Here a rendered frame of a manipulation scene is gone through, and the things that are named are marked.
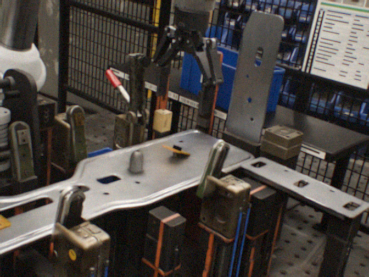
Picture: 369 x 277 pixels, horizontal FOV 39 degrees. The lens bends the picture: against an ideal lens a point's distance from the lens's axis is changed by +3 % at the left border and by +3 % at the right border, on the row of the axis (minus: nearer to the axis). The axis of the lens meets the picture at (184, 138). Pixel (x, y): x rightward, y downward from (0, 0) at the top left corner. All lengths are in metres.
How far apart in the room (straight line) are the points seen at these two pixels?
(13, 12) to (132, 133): 0.56
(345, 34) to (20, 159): 0.94
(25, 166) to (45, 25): 3.06
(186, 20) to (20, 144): 0.43
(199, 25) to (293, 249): 0.74
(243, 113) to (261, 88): 0.09
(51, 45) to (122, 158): 2.95
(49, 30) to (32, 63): 2.39
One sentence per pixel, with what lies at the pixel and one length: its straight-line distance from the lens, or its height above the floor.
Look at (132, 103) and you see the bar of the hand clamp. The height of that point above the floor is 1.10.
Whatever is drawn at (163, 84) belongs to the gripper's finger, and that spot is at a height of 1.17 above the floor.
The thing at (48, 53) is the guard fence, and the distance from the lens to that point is 4.14.
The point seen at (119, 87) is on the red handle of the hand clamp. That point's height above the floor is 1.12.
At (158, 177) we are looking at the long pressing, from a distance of 1.13.
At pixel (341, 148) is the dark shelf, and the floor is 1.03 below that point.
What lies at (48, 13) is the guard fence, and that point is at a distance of 4.09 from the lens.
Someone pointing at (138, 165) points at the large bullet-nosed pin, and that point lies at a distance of 1.13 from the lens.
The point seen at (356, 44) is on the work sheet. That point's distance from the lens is 1.54.
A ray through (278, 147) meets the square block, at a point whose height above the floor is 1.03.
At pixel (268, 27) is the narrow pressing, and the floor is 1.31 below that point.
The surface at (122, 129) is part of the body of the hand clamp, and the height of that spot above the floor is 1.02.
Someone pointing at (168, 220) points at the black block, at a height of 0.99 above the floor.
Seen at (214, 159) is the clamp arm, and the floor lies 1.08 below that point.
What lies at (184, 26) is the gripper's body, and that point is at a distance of 1.11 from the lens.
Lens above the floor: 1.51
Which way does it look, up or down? 22 degrees down
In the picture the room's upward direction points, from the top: 8 degrees clockwise
